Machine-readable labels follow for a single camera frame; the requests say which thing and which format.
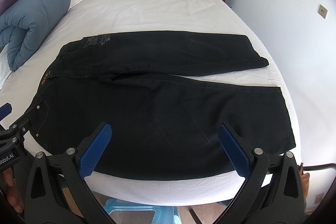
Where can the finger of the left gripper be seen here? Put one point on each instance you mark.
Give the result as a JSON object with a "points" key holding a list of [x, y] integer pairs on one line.
{"points": [[5, 110]]}

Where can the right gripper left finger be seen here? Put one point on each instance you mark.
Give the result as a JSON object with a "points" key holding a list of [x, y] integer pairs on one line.
{"points": [[43, 195]]}

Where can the wall socket plate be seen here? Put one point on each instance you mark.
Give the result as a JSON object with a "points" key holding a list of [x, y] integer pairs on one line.
{"points": [[322, 11]]}

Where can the blue plastic stool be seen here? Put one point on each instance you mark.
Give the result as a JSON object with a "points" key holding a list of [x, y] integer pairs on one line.
{"points": [[129, 212]]}

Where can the white bed mattress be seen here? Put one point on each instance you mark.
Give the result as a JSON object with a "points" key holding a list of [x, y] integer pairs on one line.
{"points": [[94, 17]]}

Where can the black jeans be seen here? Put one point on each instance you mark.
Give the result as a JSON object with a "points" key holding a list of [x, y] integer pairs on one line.
{"points": [[147, 86]]}

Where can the person's left hand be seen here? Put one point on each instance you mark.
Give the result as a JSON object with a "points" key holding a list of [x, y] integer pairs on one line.
{"points": [[13, 196]]}

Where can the blue rolled duvet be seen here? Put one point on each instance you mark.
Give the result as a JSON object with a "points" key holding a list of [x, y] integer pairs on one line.
{"points": [[26, 24]]}

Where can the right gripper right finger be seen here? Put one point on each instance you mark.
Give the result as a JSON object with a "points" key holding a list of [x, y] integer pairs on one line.
{"points": [[272, 191]]}

